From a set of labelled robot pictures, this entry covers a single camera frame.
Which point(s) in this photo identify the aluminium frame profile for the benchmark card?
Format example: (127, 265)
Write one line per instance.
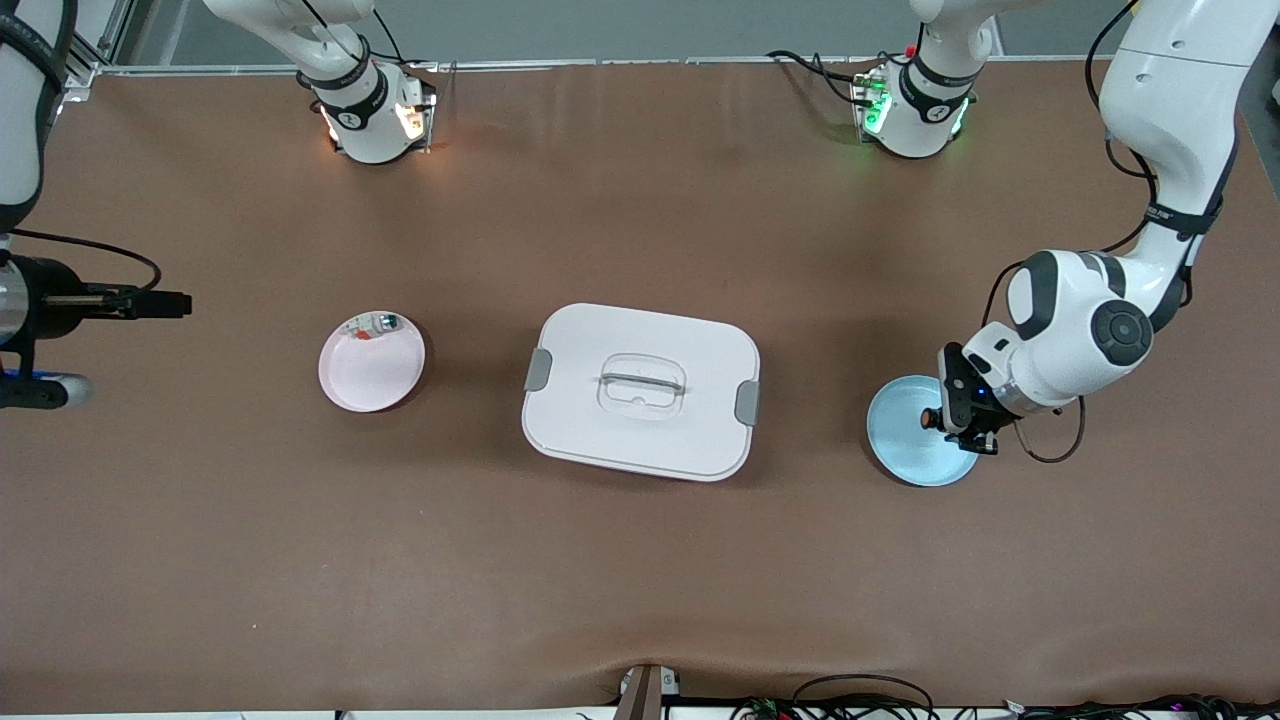
(95, 50)

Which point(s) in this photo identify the green white switch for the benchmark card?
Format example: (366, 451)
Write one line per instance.
(387, 321)

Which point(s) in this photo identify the orange black switch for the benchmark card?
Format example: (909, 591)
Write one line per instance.
(930, 417)

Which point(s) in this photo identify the pink round plate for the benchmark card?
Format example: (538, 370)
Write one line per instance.
(370, 375)

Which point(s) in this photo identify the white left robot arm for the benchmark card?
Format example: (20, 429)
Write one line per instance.
(1070, 330)

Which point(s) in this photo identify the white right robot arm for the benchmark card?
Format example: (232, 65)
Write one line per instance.
(365, 120)

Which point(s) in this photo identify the grey box latch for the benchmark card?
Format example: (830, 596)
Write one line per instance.
(538, 370)
(747, 403)

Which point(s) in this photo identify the brown table mat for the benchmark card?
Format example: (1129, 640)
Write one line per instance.
(600, 560)

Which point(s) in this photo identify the small red white part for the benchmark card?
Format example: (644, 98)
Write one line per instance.
(362, 331)

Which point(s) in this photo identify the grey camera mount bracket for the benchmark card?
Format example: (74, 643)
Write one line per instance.
(645, 692)

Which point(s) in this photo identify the light blue round plate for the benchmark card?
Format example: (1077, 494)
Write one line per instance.
(905, 440)

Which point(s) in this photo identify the white lidded plastic box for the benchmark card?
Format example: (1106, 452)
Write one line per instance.
(640, 445)

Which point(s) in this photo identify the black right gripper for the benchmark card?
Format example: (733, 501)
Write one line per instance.
(52, 298)

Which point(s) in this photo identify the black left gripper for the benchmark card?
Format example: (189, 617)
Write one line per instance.
(963, 387)

